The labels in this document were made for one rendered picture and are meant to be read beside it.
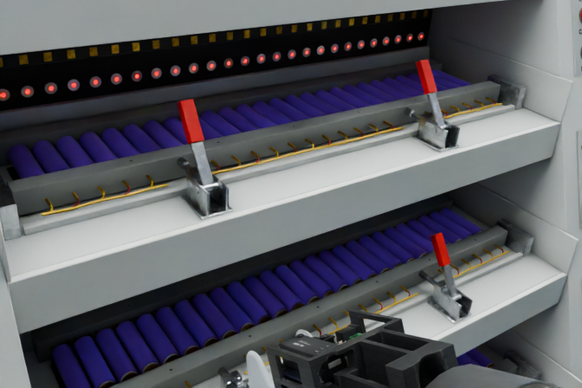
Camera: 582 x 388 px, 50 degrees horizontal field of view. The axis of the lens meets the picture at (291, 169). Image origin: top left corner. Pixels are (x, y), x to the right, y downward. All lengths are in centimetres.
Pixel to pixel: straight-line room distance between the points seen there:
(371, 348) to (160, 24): 27
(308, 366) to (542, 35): 54
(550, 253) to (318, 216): 38
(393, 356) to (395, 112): 37
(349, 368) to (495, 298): 40
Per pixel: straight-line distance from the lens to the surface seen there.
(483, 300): 75
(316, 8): 55
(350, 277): 71
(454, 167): 66
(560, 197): 81
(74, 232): 49
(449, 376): 32
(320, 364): 37
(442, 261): 69
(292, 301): 66
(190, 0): 48
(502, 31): 82
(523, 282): 80
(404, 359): 34
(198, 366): 59
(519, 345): 93
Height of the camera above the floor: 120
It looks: 11 degrees down
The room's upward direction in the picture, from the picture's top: 7 degrees counter-clockwise
